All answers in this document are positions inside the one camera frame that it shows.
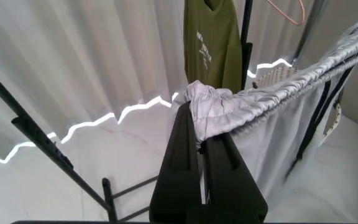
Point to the pink clothes hanger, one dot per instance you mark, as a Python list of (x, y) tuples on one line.
[(291, 18)]

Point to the black clothes rack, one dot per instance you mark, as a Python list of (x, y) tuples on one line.
[(42, 141)]

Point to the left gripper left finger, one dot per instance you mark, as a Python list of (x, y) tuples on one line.
[(176, 180)]

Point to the pale grey garment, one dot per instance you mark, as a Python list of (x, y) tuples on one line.
[(222, 109)]

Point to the green printed shirt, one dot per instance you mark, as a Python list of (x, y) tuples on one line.
[(213, 62)]

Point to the white curtain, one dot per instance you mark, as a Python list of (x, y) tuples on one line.
[(89, 62)]

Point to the white laundry basket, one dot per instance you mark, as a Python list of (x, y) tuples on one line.
[(275, 76)]

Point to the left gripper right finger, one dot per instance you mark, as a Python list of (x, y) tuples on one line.
[(232, 186)]

